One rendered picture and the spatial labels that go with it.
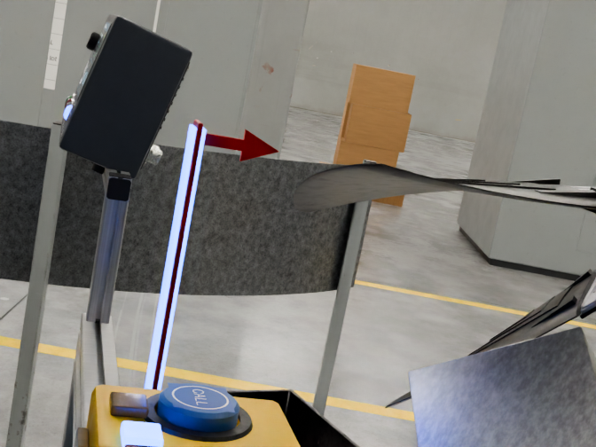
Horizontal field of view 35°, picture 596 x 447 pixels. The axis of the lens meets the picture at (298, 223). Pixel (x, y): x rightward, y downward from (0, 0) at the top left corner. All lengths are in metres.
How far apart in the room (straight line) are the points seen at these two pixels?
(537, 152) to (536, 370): 6.12
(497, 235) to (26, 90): 3.54
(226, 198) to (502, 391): 1.83
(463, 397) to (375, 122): 8.04
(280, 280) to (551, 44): 4.43
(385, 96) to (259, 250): 6.22
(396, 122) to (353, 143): 0.44
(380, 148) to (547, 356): 8.07
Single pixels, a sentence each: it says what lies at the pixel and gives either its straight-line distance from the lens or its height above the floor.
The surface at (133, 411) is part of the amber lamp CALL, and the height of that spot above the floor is 1.08.
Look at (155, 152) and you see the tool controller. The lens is 1.30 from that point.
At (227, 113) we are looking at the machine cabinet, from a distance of 6.70.
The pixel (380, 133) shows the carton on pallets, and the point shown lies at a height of 0.64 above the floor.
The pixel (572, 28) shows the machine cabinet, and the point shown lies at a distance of 6.89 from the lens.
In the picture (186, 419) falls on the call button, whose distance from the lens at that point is 0.45.
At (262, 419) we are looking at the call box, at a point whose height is 1.07.
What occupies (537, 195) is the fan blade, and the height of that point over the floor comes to 1.19.
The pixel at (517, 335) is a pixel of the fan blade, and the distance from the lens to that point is 0.92.
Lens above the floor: 1.26
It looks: 10 degrees down
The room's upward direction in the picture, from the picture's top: 11 degrees clockwise
